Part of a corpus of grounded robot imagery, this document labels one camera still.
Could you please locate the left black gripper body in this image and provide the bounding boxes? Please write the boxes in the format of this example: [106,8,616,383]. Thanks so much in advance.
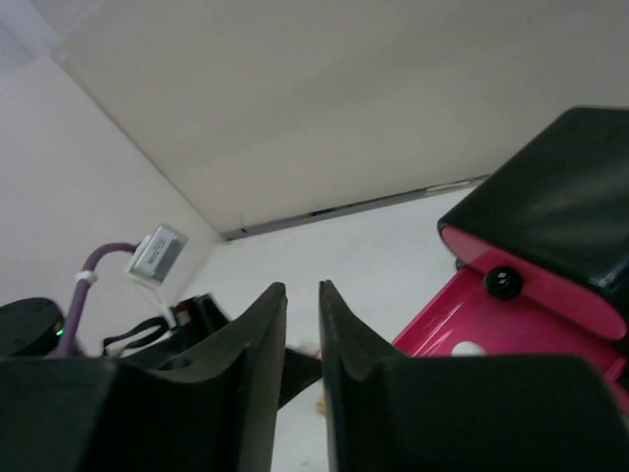
[101,294,322,407]

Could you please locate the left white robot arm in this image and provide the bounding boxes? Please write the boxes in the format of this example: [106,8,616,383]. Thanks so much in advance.
[1,294,322,406]

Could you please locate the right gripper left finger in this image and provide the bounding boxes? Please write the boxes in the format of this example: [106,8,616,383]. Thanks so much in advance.
[1,282,287,471]

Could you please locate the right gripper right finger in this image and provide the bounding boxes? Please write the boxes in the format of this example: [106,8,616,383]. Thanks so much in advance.
[319,281,628,471]

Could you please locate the pink drawer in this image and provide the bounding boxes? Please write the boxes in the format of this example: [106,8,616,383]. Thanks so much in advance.
[393,268,628,382]
[440,226,628,341]

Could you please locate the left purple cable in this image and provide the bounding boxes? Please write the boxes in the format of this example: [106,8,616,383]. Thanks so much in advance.
[54,241,139,356]

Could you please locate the black drawer cabinet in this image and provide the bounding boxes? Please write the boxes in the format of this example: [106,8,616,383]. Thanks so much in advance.
[437,107,628,313]

